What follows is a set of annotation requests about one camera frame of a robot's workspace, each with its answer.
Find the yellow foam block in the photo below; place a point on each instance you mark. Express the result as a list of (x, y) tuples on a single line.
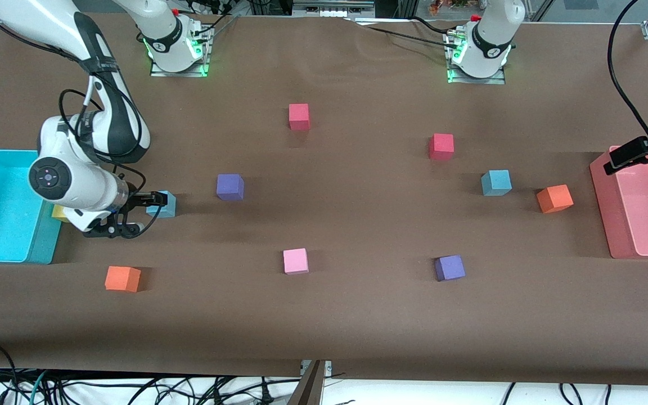
[(59, 215)]

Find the aluminium frame post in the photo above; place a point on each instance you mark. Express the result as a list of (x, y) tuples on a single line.
[(407, 7)]

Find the small metal bracket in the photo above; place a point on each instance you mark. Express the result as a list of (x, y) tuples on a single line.
[(327, 367)]

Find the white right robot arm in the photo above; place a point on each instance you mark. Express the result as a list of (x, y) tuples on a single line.
[(85, 188)]

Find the blue foam block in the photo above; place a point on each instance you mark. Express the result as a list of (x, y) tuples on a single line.
[(165, 209), (496, 182)]

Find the orange foam block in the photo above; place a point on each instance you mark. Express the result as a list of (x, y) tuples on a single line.
[(554, 198), (122, 279)]

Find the grey metal rack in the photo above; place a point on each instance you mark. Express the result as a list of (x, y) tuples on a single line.
[(332, 7)]

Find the pink foam block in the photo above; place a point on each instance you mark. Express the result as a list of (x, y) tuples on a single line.
[(296, 261)]

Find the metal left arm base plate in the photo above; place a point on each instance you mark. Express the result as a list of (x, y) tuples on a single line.
[(498, 80)]

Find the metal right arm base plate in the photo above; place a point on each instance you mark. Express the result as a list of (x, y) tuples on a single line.
[(158, 72)]

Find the colourful background items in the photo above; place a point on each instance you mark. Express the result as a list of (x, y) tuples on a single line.
[(453, 4)]

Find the purple foam block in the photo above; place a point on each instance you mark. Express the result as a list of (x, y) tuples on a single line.
[(449, 268), (230, 187)]

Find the dark metal bar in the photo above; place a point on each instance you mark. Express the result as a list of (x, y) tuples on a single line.
[(308, 388)]

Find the red foam block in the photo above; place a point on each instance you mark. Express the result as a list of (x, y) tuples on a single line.
[(441, 146), (299, 116)]

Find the brown paper table cover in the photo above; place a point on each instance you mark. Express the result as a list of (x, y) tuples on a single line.
[(358, 326)]

